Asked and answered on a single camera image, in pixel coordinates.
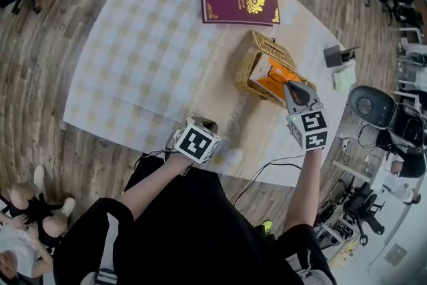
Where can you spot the maroon book with gold print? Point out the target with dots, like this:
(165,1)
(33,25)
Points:
(233,0)

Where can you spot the light green cloth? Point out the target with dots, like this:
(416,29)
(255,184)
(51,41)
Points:
(343,78)

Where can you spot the person's right forearm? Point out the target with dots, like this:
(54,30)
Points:
(305,190)

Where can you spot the person's left forearm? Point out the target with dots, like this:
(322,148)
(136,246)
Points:
(153,187)

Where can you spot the person's black clothing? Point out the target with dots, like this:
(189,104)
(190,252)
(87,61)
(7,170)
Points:
(187,237)

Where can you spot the orange packet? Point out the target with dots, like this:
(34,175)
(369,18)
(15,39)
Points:
(278,75)

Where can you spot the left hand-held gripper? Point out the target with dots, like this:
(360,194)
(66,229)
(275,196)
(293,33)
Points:
(195,141)

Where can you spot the wicker basket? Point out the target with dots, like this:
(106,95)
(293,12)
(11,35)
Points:
(247,76)

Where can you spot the black oval backpack shell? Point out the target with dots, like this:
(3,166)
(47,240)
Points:
(370,106)

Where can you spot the dark grey pen holder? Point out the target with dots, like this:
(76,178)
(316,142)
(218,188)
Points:
(332,58)

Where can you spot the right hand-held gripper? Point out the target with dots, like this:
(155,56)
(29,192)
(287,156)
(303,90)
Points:
(310,130)

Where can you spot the neon yellow sneaker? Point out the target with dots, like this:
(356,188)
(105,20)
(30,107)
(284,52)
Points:
(267,227)

